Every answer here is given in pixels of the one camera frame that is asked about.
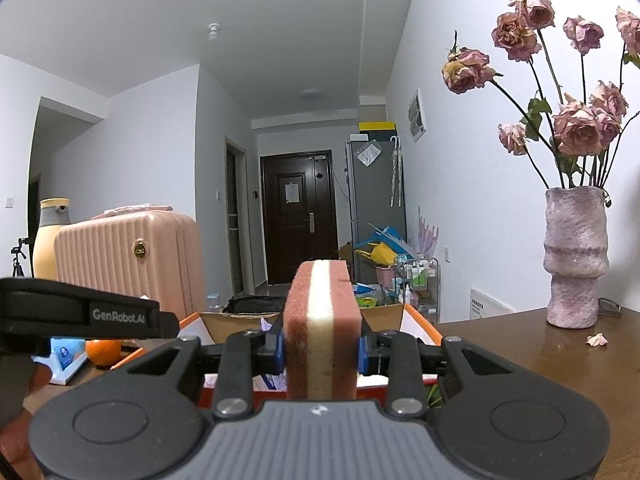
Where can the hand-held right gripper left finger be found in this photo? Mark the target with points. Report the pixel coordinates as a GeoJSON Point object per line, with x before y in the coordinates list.
{"type": "Point", "coordinates": [279, 350]}

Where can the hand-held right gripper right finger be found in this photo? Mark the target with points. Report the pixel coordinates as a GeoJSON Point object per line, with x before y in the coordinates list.
{"type": "Point", "coordinates": [362, 352]}

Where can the pink and white sponge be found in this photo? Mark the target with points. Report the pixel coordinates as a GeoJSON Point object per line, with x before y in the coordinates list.
{"type": "Point", "coordinates": [320, 320]}

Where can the red cardboard box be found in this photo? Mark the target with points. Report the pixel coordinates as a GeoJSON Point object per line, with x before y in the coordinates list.
{"type": "Point", "coordinates": [225, 322]}

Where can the blue soft tissue pack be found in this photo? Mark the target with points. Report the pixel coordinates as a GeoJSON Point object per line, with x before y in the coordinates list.
{"type": "Point", "coordinates": [65, 357]}

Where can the person's left hand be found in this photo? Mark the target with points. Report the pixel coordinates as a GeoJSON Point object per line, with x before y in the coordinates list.
{"type": "Point", "coordinates": [15, 445]}

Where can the black duffel bag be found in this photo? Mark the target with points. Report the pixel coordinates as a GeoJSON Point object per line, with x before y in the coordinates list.
{"type": "Point", "coordinates": [255, 305]}

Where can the orange fruit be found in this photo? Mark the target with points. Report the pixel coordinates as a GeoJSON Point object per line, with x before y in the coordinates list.
{"type": "Point", "coordinates": [104, 352]}

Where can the yellow thermos bottle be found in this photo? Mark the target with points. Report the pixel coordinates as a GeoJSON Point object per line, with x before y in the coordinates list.
{"type": "Point", "coordinates": [47, 245]}

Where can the black tripod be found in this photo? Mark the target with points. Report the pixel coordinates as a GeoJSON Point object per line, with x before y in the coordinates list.
{"type": "Point", "coordinates": [19, 257]}

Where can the pink ribbed suitcase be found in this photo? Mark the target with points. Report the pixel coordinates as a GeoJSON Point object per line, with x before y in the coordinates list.
{"type": "Point", "coordinates": [125, 265]}

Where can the pink plastic bin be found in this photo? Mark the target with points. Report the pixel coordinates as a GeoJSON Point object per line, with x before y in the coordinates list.
{"type": "Point", "coordinates": [386, 276]}

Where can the clear water bottle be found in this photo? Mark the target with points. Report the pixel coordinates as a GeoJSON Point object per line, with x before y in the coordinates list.
{"type": "Point", "coordinates": [214, 302]}

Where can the dark brown entrance door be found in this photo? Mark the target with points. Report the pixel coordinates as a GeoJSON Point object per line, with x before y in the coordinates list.
{"type": "Point", "coordinates": [295, 225]}

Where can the interior side doorway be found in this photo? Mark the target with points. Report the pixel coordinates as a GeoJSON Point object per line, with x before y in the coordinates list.
{"type": "Point", "coordinates": [235, 220]}

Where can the white leaning board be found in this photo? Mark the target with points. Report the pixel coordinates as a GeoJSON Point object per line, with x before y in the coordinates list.
{"type": "Point", "coordinates": [492, 305]}

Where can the grey refrigerator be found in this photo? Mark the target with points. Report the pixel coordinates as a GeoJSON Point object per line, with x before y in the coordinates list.
{"type": "Point", "coordinates": [372, 210]}

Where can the folded clear umbrella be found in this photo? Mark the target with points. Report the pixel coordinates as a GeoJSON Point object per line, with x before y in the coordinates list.
{"type": "Point", "coordinates": [396, 170]}

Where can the plastic sheet on refrigerator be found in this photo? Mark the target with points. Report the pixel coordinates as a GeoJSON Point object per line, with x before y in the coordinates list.
{"type": "Point", "coordinates": [369, 155]}

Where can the yellow box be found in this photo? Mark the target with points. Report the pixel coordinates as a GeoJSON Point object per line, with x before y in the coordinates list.
{"type": "Point", "coordinates": [377, 126]}

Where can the pink textured vase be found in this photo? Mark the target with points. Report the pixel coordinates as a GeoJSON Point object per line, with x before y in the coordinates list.
{"type": "Point", "coordinates": [575, 260]}

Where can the fallen pink petal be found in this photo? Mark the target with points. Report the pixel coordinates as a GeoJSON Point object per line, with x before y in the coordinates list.
{"type": "Point", "coordinates": [597, 340]}

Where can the bunch of dried pink roses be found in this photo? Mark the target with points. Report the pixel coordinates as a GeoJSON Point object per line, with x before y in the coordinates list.
{"type": "Point", "coordinates": [577, 125]}

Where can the white ceiling fixture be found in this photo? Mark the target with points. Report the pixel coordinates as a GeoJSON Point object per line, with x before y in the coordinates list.
{"type": "Point", "coordinates": [215, 31]}

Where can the white wall panel box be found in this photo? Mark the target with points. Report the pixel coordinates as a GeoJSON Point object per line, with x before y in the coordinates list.
{"type": "Point", "coordinates": [416, 115]}

